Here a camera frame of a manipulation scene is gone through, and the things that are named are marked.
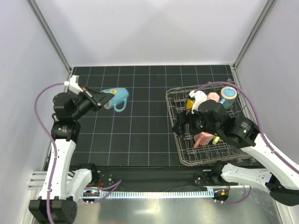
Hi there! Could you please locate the yellow mug black handle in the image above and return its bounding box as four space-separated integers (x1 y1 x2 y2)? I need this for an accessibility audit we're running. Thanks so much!
186 99 194 110

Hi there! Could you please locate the cream yellow faceted mug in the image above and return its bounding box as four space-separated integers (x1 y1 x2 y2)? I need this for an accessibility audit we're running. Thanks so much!
212 136 222 145

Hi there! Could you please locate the white mug blue handle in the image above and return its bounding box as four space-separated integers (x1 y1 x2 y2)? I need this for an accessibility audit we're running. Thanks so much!
101 87 129 112

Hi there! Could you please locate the pink faceted mug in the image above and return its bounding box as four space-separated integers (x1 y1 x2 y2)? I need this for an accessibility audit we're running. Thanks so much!
207 92 220 103

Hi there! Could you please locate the blue butterfly mug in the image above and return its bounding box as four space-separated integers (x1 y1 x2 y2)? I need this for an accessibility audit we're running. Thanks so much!
219 86 237 109

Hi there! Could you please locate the clear glass tumbler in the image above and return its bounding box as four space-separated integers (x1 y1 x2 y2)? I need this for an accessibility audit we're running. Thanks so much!
229 147 256 163

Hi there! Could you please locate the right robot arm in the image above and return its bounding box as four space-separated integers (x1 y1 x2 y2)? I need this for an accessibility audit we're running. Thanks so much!
172 100 299 206

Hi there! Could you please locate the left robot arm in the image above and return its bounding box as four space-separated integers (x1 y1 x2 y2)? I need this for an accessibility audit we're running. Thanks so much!
28 86 114 224

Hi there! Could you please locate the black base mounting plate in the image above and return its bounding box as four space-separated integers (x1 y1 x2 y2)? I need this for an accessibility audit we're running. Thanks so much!
71 166 245 192

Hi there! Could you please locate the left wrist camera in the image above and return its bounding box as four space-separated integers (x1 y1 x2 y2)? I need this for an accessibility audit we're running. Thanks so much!
64 75 83 95

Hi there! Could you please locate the grey wire dish rack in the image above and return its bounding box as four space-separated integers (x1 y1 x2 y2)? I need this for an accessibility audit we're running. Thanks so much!
165 81 245 166

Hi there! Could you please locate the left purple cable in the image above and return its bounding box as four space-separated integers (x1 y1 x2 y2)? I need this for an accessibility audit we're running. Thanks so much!
34 82 122 222

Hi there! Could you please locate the purple cable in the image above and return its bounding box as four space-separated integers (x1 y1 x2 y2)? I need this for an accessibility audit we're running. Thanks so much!
34 82 122 222
196 81 299 205

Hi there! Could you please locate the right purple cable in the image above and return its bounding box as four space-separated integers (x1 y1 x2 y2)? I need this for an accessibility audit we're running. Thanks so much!
196 81 299 205

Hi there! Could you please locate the white slotted cable duct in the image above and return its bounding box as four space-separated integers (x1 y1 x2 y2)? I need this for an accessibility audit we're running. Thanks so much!
80 189 214 199

